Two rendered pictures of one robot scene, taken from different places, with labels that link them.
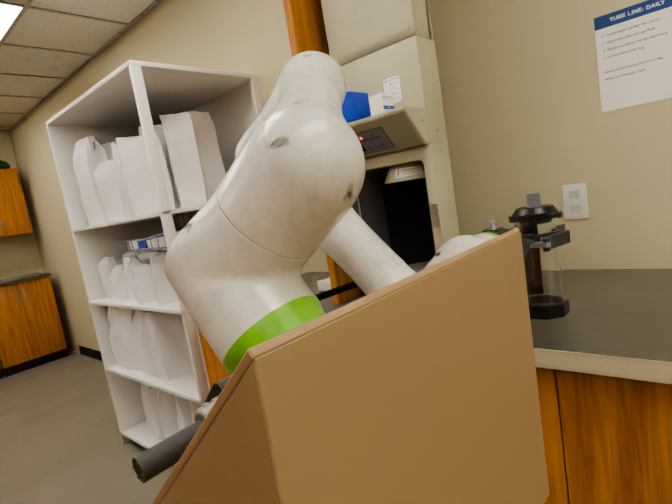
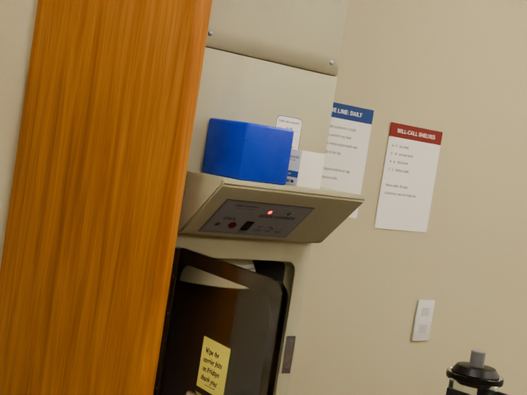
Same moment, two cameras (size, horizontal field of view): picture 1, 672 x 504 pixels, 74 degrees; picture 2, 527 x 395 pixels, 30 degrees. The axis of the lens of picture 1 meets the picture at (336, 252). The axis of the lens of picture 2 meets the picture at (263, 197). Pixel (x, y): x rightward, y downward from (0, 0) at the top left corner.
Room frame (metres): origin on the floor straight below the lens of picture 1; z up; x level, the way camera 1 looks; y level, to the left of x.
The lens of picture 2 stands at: (1.20, 1.46, 1.57)
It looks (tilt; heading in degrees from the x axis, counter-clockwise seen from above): 3 degrees down; 276
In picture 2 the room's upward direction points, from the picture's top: 9 degrees clockwise
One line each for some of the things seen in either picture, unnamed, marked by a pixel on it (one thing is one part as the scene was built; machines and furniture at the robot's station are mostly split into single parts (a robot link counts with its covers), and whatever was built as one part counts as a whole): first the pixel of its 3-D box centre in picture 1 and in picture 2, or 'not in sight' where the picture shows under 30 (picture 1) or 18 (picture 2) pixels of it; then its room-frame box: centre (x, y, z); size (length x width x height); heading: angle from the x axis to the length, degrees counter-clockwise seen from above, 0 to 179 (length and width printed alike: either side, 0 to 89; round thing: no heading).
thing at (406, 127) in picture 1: (371, 137); (271, 212); (1.37, -0.16, 1.46); 0.32 x 0.11 x 0.10; 48
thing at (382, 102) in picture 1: (381, 105); (302, 168); (1.33, -0.20, 1.54); 0.05 x 0.05 x 0.06; 42
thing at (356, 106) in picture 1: (348, 111); (247, 151); (1.42, -0.11, 1.56); 0.10 x 0.10 x 0.09; 48
